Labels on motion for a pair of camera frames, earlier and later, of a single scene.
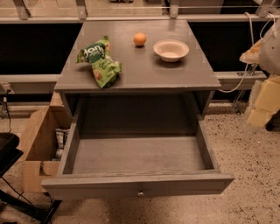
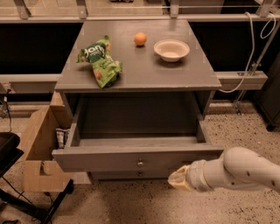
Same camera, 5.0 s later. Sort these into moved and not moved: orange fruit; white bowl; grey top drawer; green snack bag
Moved: grey top drawer
Not moved: green snack bag; white bowl; orange fruit
